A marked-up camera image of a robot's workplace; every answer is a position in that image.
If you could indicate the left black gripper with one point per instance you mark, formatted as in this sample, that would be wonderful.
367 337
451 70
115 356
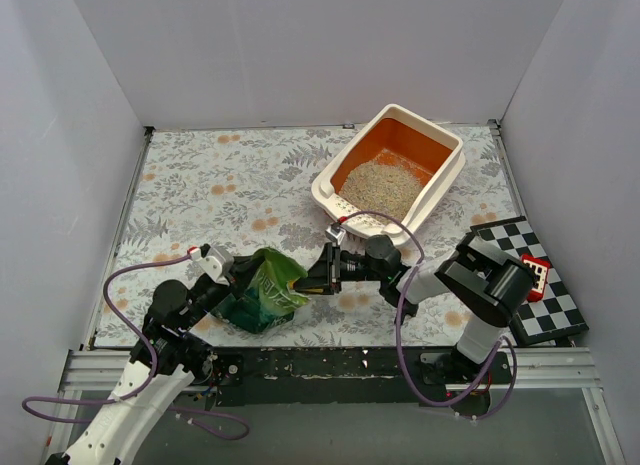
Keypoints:
235 280

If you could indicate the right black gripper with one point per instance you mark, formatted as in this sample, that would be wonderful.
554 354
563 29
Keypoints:
331 267

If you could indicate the green litter bag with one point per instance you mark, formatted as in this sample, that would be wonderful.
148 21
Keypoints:
269 301

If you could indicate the yellow plastic scoop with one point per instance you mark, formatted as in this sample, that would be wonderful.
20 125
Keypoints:
306 285

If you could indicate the black bag clip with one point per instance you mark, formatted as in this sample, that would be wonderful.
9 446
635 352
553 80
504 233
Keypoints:
409 309

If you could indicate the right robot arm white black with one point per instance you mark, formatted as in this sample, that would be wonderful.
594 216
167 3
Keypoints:
491 283

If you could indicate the cat litter granules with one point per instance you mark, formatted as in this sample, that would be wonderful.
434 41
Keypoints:
388 189

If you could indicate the white orange litter box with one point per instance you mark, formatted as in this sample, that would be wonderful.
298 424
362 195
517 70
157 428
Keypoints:
395 136

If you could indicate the floral table mat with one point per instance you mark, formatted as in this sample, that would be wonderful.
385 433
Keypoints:
245 190

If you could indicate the red white small block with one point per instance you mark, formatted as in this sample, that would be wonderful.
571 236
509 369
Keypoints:
541 269

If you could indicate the checkerboard calibration board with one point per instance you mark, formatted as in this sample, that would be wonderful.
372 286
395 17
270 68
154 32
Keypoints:
550 314

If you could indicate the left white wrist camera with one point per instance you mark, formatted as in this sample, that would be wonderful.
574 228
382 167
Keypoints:
216 262

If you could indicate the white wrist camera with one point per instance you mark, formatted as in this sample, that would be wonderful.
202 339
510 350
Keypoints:
335 232
216 262

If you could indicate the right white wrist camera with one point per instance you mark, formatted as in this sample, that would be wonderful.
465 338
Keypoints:
335 232

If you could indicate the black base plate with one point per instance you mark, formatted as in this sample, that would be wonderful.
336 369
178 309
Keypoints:
259 376

